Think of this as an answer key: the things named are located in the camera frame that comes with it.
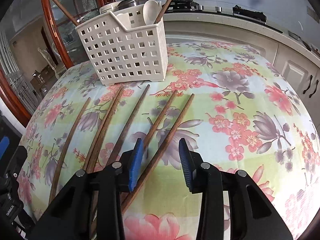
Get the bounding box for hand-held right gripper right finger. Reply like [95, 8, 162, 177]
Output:
[178, 137, 293, 240]

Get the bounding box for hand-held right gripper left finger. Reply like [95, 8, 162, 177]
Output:
[30, 138, 145, 240]

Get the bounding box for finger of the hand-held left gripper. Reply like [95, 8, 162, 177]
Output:
[5, 145, 28, 180]
[0, 136, 10, 157]

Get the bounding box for dark wooden chopstick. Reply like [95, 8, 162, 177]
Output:
[106, 84, 151, 167]

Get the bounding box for white perforated plastic basket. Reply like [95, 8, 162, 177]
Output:
[75, 6, 168, 87]

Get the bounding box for white ceramic spoon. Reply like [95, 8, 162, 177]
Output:
[140, 0, 162, 27]

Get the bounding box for floral tablecloth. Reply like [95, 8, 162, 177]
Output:
[17, 39, 320, 240]

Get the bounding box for cardboard boxes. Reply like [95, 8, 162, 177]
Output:
[30, 65, 57, 90]

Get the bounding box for white ornate dining chair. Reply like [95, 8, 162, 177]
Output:
[37, 46, 63, 80]

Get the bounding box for red glass sliding door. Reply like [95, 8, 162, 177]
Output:
[39, 0, 118, 68]

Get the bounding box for light stone countertop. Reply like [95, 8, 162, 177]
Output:
[160, 11, 320, 63]

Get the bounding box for silver rice cooker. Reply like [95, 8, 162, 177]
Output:
[117, 0, 154, 10]

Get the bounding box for black glass gas cooktop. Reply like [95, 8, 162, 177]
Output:
[164, 1, 284, 34]

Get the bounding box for red wooden door frame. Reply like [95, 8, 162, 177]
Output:
[0, 66, 34, 120]

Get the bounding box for gold wall switch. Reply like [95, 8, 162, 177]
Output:
[306, 5, 320, 22]

